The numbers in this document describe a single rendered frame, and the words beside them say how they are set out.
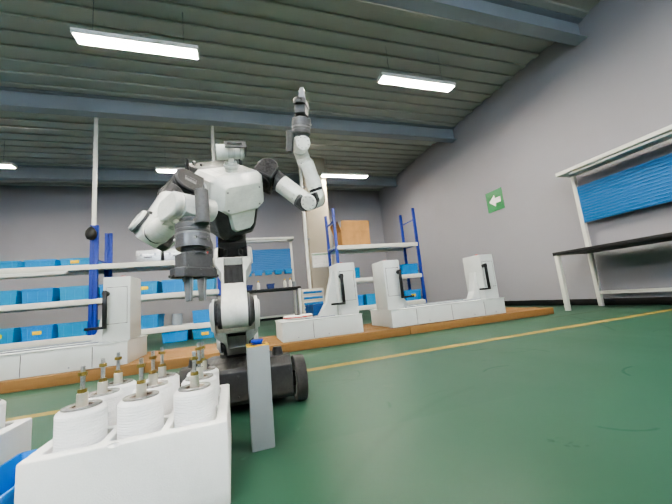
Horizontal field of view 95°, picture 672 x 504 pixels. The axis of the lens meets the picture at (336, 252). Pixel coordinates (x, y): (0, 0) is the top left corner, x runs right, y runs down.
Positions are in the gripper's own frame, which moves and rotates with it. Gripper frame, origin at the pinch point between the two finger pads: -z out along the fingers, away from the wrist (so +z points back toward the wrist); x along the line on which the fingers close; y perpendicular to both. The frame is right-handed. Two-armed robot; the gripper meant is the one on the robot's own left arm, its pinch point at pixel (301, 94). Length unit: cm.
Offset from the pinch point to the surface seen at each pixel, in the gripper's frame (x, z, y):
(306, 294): -471, 200, 99
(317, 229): -597, 66, 101
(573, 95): -358, -140, -316
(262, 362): 51, 104, -1
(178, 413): 79, 106, 10
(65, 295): -258, 172, 420
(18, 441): 75, 121, 60
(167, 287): -316, 165, 297
